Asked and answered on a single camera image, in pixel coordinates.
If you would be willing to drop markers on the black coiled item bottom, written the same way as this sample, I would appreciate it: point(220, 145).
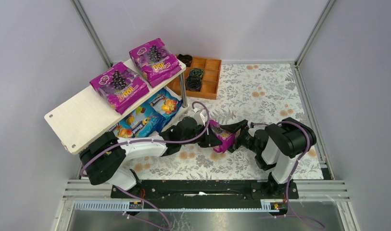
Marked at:
point(193, 83)

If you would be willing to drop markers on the slotted cable duct rail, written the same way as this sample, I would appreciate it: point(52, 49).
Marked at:
point(136, 206)

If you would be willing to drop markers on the blue candy bag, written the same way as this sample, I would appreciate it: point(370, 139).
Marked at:
point(144, 120)
point(122, 130)
point(165, 103)

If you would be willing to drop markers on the orange wooden compartment tray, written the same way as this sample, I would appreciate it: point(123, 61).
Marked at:
point(210, 80)

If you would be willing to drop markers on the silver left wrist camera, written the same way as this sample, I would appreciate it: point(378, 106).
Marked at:
point(201, 117)

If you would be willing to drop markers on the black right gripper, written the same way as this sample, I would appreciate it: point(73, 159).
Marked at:
point(241, 138)

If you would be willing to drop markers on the black coiled item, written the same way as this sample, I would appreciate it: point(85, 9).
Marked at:
point(193, 83)
point(196, 72)
point(186, 59)

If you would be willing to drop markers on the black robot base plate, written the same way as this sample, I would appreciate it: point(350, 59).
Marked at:
point(219, 193)

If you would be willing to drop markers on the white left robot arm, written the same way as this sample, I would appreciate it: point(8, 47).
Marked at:
point(104, 160)

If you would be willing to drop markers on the white wooden two-tier shelf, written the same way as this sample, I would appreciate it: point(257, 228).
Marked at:
point(84, 117)

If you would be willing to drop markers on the black coiled item top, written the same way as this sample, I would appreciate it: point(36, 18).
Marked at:
point(186, 59)

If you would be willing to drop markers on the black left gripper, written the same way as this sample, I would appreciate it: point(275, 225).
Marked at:
point(207, 136)

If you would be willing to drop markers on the black coiled item middle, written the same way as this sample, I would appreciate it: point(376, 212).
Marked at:
point(196, 72)

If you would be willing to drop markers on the floral patterned table mat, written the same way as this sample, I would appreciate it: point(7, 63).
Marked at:
point(262, 93)

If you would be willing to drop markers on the purple candy bag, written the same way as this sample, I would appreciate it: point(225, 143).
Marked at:
point(227, 138)
point(120, 87)
point(155, 62)

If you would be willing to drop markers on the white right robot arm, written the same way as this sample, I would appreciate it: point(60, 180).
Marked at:
point(278, 148)

